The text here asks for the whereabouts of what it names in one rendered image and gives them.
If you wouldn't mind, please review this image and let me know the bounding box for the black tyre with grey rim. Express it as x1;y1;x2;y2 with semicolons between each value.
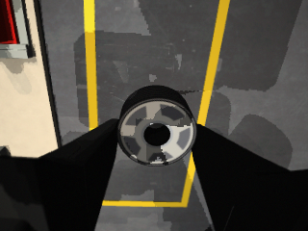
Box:
116;85;197;167

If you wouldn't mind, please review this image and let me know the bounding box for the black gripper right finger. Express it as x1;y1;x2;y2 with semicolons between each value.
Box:
192;123;308;231

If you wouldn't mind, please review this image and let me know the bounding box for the yellow rectangular outline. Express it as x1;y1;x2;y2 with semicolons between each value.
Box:
84;0;230;207

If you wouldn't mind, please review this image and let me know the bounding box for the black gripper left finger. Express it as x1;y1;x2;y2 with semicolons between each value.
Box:
0;118;118;231

